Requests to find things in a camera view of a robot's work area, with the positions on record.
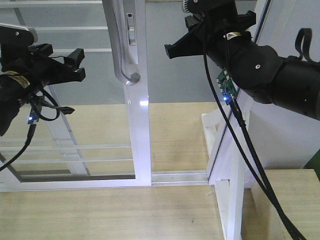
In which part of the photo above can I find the white triangular support bracket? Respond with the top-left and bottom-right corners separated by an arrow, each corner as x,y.
201,109 -> 246,240

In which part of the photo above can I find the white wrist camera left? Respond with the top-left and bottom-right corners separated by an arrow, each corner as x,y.
0,23 -> 38,47

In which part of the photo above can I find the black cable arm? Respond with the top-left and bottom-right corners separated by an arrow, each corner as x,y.
202,14 -> 307,240
0,82 -> 76,172

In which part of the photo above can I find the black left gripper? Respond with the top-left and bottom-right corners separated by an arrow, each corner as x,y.
0,43 -> 86,100

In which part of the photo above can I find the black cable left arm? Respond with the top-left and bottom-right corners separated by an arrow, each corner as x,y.
0,82 -> 76,172

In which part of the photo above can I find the white framed sliding glass door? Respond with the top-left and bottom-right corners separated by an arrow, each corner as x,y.
0,0 -> 152,192

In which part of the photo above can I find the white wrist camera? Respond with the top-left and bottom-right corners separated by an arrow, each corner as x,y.
181,0 -> 227,14
0,23 -> 38,47

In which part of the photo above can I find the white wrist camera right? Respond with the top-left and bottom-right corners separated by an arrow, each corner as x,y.
181,0 -> 227,14

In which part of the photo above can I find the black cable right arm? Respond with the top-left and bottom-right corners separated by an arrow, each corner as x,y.
202,14 -> 307,240

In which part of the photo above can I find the circuit board right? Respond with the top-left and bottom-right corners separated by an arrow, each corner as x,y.
27,108 -> 40,125

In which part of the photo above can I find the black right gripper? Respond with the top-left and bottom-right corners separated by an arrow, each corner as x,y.
164,0 -> 256,65

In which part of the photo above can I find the white partition panel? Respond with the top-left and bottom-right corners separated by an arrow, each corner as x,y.
248,0 -> 320,173

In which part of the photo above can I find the light wooden base platform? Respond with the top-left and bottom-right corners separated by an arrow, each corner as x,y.
0,101 -> 253,240

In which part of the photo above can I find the light wooden box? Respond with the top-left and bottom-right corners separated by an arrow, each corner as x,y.
251,169 -> 320,240

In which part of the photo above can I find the white door frame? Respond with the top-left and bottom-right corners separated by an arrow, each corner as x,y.
149,0 -> 273,187

